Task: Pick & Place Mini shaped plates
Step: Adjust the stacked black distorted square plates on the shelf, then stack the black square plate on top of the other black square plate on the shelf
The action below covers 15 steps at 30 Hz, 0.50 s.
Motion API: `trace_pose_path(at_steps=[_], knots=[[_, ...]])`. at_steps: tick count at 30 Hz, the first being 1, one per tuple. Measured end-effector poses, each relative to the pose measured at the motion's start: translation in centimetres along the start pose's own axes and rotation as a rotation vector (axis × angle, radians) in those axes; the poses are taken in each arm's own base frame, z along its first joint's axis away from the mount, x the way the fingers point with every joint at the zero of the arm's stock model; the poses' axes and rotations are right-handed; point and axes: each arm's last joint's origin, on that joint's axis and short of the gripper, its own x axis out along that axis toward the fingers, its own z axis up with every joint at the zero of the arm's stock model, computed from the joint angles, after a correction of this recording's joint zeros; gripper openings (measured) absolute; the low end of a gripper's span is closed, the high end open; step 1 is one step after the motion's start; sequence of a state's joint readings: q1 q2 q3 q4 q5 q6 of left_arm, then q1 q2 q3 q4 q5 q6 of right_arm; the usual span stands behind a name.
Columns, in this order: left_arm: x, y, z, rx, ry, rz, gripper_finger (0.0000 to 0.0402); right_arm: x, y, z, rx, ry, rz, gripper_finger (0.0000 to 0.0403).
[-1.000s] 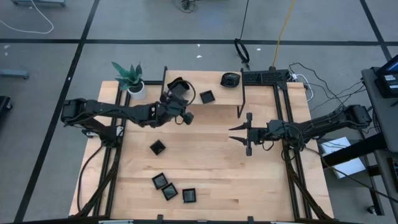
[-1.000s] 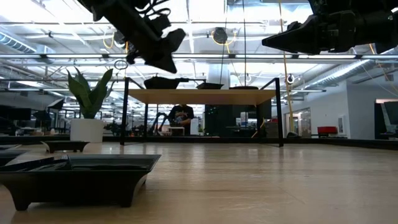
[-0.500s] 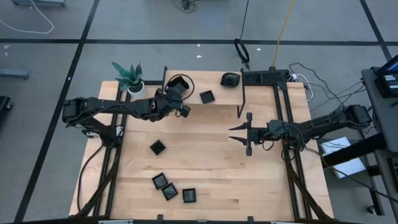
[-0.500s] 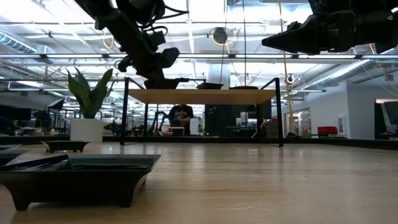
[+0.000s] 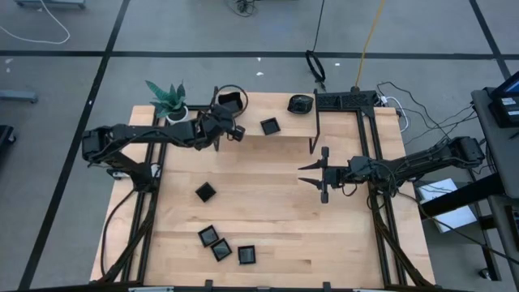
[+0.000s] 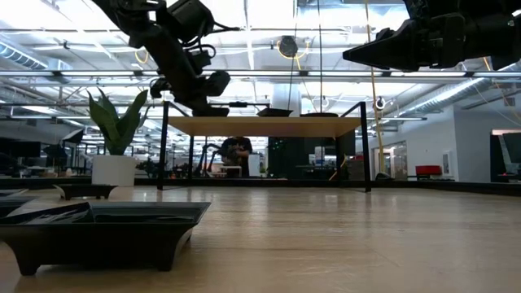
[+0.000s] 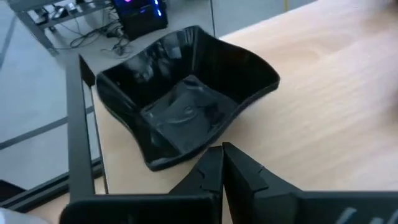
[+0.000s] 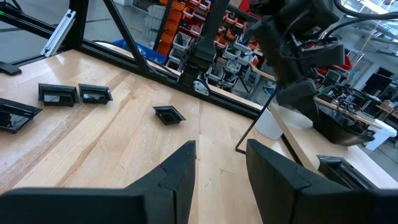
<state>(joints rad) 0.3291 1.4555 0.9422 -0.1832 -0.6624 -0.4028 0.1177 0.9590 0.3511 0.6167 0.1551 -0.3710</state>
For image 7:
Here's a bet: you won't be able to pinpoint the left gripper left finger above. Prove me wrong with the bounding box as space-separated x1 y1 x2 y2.
169 144 224 224

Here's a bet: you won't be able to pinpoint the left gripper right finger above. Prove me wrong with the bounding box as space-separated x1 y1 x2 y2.
222 141 302 224

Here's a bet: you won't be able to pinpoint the black wavy square plate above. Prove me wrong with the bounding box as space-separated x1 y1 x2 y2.
95 24 280 172

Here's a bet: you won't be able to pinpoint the wooden shelf riser black legs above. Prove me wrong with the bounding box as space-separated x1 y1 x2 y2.
65 0 398 224

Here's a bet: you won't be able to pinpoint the black computer with coloured lights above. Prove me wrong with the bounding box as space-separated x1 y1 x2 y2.
111 0 169 41

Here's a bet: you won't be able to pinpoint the grey metal equipment rack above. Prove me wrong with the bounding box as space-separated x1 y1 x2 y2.
6 0 114 57

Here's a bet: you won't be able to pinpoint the black hanging cable with loop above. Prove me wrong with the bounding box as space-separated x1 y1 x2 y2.
210 0 216 37

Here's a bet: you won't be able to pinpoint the black aluminium table frame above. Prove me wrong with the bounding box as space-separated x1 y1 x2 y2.
0 160 106 214

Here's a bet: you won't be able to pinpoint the black floor cable tangle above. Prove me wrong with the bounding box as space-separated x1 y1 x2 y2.
55 18 134 60

